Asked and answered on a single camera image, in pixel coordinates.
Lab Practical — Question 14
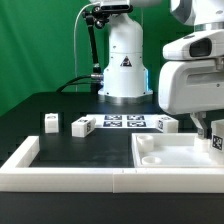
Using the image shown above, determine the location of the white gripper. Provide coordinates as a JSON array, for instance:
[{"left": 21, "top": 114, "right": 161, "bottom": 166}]
[{"left": 158, "top": 60, "right": 224, "bottom": 138}]

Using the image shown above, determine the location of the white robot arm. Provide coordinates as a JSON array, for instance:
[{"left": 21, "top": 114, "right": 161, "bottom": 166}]
[{"left": 99, "top": 0, "right": 224, "bottom": 138}]

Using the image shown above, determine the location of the paper sheet with AprilTags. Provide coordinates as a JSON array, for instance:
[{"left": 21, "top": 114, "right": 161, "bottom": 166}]
[{"left": 88, "top": 114, "right": 160, "bottom": 129}]

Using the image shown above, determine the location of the white U-shaped obstacle fence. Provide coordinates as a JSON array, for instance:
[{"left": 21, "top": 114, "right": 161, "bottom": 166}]
[{"left": 0, "top": 136, "right": 224, "bottom": 193}]

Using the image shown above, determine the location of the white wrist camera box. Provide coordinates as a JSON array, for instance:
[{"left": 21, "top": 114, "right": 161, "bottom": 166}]
[{"left": 163, "top": 29, "right": 224, "bottom": 61}]

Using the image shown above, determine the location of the black cable bundle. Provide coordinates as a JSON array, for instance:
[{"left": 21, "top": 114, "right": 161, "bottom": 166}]
[{"left": 55, "top": 74, "right": 104, "bottom": 94}]

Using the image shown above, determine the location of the overhead camera bar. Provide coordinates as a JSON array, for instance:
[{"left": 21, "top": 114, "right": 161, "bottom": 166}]
[{"left": 100, "top": 0, "right": 133, "bottom": 13}]

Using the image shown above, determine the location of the white cable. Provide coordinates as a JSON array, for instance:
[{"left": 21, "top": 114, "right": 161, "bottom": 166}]
[{"left": 73, "top": 1, "right": 101, "bottom": 93}]

